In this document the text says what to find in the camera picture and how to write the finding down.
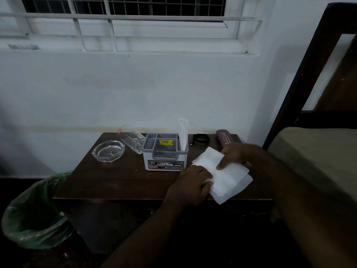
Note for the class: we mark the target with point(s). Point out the person's left hand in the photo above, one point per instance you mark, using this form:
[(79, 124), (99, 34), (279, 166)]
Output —
[(187, 187)]

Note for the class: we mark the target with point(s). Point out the white folded napkins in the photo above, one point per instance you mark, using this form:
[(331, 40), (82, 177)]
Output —
[(183, 133)]

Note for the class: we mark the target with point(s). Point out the person's left forearm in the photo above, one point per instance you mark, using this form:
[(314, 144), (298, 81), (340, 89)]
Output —
[(145, 237)]

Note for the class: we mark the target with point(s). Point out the clear glass ashtray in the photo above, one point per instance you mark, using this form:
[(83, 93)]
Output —
[(108, 151)]

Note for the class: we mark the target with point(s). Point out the white paper napkin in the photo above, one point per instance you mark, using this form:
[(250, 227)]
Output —
[(221, 171), (237, 191)]

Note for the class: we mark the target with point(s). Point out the purple spectacle case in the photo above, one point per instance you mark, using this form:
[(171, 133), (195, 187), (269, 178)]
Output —
[(224, 138)]

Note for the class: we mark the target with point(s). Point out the person's right hand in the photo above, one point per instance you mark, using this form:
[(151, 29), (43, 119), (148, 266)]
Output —
[(242, 156)]

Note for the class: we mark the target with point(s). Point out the grey white plastic organizer box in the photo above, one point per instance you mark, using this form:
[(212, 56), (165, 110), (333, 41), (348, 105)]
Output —
[(165, 153)]

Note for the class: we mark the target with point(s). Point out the person's left thumb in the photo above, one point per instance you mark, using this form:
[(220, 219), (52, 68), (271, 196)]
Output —
[(207, 187)]

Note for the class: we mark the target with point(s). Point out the person's right forearm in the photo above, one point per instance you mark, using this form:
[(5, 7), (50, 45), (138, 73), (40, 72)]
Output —
[(304, 212)]

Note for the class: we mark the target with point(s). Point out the dark wooden table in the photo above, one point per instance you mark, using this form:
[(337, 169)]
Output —
[(125, 178)]

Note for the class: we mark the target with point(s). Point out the beige mattress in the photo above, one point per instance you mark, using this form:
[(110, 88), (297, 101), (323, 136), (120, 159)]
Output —
[(315, 159)]

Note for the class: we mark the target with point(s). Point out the dark wooden bed frame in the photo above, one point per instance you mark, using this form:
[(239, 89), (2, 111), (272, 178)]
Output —
[(312, 72)]

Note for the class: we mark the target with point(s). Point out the person's right fingers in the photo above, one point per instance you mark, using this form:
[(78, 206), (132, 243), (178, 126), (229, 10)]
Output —
[(226, 159)]

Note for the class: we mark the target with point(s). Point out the clear plastic container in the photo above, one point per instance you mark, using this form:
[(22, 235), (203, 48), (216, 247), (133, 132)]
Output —
[(132, 139)]

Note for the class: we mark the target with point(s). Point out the green lined trash bin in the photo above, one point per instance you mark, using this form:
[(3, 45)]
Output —
[(35, 213)]

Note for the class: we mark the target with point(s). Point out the white barred window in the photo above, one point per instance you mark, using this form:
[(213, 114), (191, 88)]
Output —
[(122, 22)]

